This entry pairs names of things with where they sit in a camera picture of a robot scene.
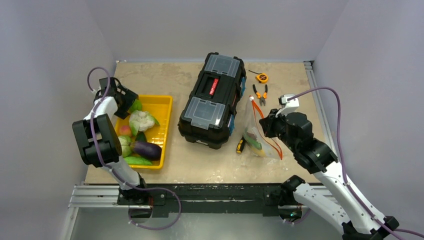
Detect purple eggplant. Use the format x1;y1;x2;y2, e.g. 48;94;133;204
130;141;162;161

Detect pale green cabbage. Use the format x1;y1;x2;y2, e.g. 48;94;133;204
118;135;133;158

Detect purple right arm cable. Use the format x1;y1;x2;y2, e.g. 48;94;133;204
287;86;424;240

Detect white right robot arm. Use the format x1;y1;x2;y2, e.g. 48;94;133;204
259;109;400;240

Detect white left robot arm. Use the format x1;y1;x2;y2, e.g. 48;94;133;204
72;77;149;205

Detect orange handled pliers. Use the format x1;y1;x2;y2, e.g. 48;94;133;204
252;84;268;106

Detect yellow plastic tray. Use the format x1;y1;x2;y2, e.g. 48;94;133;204
130;94;173;170

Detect yellow tape measure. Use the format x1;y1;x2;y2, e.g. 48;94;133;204
248;70;269;84

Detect clear zip top bag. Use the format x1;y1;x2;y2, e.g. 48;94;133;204
242;95;283;160

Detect white cauliflower with leaves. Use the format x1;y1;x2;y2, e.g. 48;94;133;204
128;110;160;136

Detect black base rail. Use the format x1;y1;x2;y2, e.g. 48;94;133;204
116;182;309;220

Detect dark green avocado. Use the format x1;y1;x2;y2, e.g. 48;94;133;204
134;131;147;143

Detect long green chili pepper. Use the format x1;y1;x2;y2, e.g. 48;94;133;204
243;132;262;150

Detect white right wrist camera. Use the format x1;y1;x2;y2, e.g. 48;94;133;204
276;94;300;117

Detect screwdriver with yellow handle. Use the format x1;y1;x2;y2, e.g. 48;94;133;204
236;136;246;154

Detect yellow corn cob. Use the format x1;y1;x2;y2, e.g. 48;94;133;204
250;148;267;158

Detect pink peach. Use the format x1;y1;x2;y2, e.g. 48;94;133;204
118;125;133;137

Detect small green cabbage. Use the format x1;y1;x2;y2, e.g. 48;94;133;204
128;99;143;114

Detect black plastic toolbox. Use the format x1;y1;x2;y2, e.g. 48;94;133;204
177;52;247;150

